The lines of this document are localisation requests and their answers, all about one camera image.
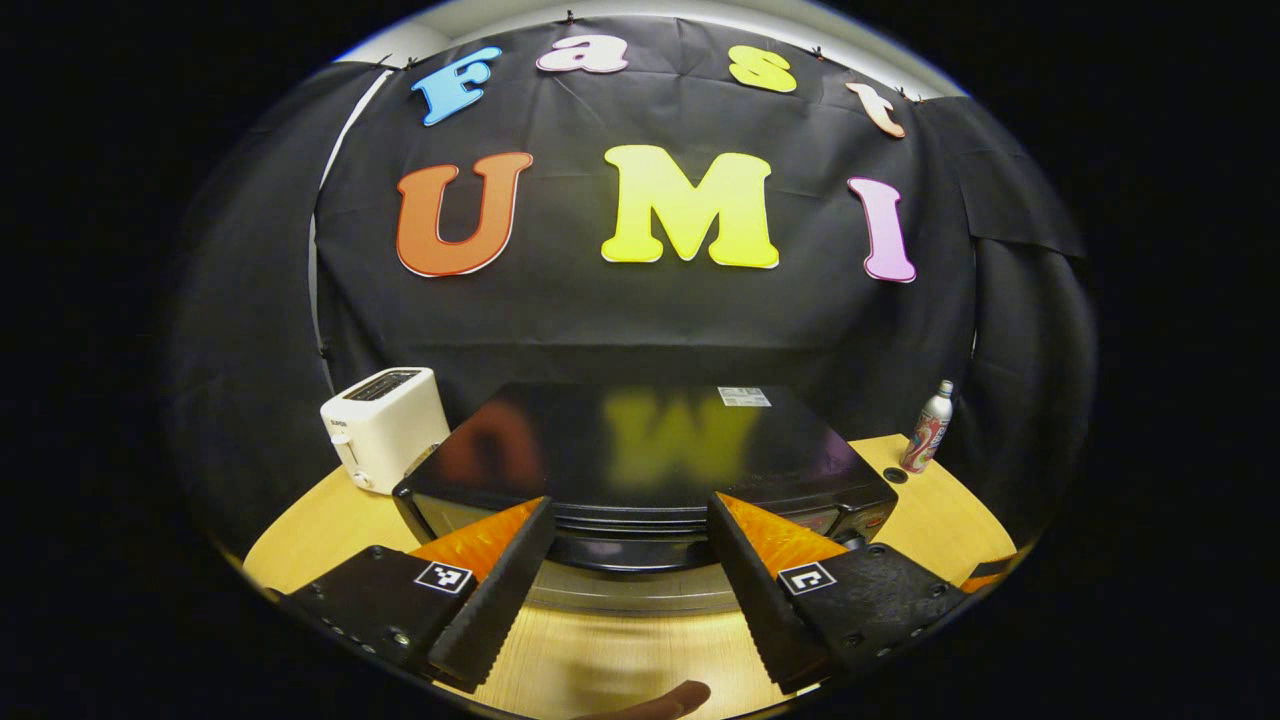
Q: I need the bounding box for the black backdrop cloth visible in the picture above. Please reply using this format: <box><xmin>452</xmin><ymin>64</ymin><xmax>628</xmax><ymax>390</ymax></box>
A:
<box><xmin>165</xmin><ymin>15</ymin><xmax>1099</xmax><ymax>561</ymax></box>

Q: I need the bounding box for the silver red drink bottle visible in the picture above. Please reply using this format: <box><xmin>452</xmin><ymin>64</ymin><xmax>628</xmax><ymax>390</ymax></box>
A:
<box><xmin>900</xmin><ymin>380</ymin><xmax>955</xmax><ymax>475</ymax></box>

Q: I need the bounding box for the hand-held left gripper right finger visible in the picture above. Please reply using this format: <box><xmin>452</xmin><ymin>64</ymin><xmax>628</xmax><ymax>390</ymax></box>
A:
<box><xmin>706</xmin><ymin>490</ymin><xmax>969</xmax><ymax>696</ymax></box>

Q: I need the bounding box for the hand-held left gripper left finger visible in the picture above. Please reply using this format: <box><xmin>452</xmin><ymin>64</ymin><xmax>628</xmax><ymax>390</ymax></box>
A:
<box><xmin>283</xmin><ymin>495</ymin><xmax>557</xmax><ymax>694</ymax></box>

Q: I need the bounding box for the white toaster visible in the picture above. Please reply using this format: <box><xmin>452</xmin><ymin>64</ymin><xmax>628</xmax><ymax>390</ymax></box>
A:
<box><xmin>320</xmin><ymin>367</ymin><xmax>451</xmax><ymax>495</ymax></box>

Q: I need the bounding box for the black electric oven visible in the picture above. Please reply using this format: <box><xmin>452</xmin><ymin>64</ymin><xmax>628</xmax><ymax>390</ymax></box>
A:
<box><xmin>392</xmin><ymin>383</ymin><xmax>899</xmax><ymax>616</ymax></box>

